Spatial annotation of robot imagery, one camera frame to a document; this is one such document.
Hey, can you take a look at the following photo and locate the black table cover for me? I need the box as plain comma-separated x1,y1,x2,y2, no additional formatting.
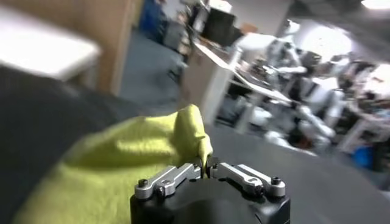
0,65,390,224

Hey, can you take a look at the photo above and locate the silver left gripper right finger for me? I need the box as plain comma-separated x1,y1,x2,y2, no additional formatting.
207,157,286,197

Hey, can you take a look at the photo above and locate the wooden partition screen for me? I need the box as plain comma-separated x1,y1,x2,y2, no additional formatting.
0,0,144,96

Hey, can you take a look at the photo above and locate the black monitor panel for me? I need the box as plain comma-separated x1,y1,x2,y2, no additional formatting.
200,7,245,48

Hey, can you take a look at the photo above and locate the white humanoid robot with base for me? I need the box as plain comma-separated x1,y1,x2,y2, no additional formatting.
240,53,354,153

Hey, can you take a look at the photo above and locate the white adjustable side desk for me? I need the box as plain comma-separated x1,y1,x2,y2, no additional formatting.
194,42,294,135

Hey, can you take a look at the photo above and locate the tall white cardboard box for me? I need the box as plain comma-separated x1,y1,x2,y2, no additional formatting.
179,45,236,126

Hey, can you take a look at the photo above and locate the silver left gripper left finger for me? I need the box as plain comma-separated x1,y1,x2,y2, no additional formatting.
134,158,204,200

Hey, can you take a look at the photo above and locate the white folding table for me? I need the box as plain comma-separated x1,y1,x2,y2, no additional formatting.
0,5,102,82

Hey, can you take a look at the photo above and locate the yellow-green t-shirt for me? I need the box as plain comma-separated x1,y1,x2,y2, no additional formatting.
12,103,214,224

